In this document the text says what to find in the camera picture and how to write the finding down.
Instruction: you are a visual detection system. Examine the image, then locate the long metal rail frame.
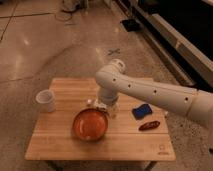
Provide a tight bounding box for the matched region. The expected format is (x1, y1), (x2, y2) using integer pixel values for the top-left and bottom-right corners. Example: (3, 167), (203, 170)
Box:
(115, 0), (213, 91)

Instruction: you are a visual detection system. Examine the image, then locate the dark red oblong object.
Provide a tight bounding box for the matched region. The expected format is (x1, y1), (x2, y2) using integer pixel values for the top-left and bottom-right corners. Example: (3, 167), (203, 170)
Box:
(139, 121), (160, 131)

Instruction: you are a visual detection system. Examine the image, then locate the black floor mat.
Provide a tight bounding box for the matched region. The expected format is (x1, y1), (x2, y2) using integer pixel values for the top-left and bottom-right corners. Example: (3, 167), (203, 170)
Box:
(121, 19), (140, 32)

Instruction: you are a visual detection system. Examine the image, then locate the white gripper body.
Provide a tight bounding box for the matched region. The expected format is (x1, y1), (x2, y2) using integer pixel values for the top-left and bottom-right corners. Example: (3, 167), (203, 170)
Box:
(86, 99), (118, 118)

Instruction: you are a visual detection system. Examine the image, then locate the orange bowl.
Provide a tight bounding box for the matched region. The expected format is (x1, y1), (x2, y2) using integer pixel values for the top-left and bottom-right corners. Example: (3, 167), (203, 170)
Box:
(72, 109), (108, 141)

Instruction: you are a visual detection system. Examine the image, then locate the wooden table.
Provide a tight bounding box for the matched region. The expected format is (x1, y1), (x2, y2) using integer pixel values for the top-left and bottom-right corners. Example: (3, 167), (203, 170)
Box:
(25, 78), (175, 161)

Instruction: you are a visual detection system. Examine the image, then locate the blue sponge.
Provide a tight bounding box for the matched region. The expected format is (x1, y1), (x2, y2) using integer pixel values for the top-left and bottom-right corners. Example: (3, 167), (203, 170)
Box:
(132, 103), (152, 120)

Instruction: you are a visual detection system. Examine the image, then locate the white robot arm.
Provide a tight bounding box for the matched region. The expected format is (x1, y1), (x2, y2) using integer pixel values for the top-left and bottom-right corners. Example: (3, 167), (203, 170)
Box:
(95, 59), (213, 130)

